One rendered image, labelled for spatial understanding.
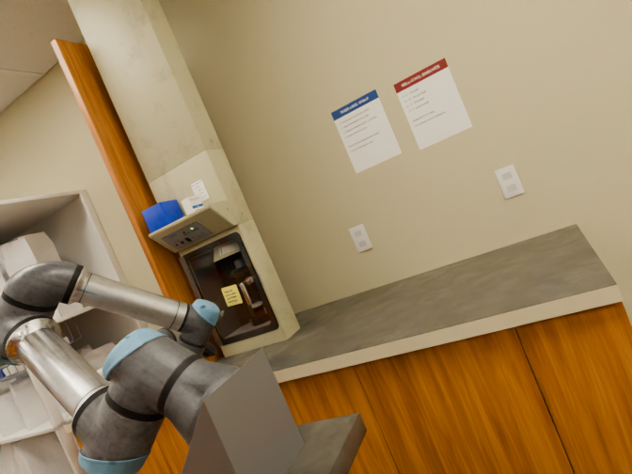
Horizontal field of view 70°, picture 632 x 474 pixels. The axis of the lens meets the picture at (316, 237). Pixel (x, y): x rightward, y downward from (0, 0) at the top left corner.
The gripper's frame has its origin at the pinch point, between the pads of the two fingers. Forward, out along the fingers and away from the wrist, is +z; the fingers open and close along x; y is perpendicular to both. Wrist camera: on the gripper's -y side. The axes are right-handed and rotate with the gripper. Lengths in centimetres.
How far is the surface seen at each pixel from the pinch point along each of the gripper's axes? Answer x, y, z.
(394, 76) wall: -71, 56, 65
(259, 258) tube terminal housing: -5.8, 11.6, 26.6
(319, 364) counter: -33.1, -21.8, -7.4
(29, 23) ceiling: 64, 149, 36
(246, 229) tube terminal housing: -5.8, 23.3, 26.6
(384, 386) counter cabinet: -48, -33, -5
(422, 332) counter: -65, -20, -7
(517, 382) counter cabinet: -82, -39, -5
